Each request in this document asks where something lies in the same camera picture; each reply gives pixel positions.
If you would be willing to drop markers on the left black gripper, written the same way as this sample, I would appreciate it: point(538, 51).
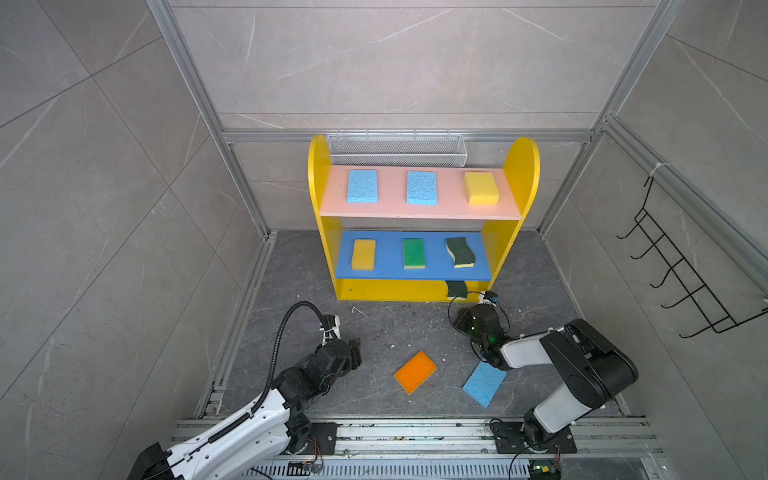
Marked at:
point(355, 358)

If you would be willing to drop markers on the yellow sponge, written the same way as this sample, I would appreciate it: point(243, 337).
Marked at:
point(481, 188)
point(363, 255)

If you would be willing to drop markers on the bright green sponge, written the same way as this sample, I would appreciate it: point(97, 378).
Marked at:
point(414, 255)

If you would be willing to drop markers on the dark green sponge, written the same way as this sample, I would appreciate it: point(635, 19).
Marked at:
point(456, 290)
point(460, 252)

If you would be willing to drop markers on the blue sponge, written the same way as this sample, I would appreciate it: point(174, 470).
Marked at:
point(422, 188)
point(362, 186)
point(483, 383)

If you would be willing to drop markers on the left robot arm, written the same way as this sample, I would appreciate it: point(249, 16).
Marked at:
point(261, 429)

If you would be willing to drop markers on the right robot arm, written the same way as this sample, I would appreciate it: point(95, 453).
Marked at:
point(592, 370)

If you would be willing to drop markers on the yellow shelf pink blue boards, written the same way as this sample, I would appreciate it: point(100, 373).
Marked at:
point(403, 225)

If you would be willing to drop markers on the orange sponge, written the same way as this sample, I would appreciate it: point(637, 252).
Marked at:
point(415, 372)

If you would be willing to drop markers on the metal mesh basket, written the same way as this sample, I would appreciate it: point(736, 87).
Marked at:
point(398, 150)

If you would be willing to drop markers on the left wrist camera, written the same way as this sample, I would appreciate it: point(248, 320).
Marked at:
point(330, 328)

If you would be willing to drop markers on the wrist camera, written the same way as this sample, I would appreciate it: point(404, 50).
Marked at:
point(489, 297)
point(330, 328)

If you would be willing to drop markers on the white cable tie scrap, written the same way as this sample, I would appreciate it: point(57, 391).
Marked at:
point(354, 309)

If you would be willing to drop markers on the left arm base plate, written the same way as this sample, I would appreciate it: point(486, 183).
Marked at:
point(322, 435)

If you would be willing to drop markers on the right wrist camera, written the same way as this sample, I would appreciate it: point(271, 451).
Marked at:
point(489, 297)

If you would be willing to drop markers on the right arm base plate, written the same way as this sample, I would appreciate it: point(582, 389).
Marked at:
point(520, 437)

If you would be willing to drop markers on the aluminium mounting rail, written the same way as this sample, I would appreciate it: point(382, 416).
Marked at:
point(444, 448)

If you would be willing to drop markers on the black wire hook rack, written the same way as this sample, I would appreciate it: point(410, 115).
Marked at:
point(715, 315)

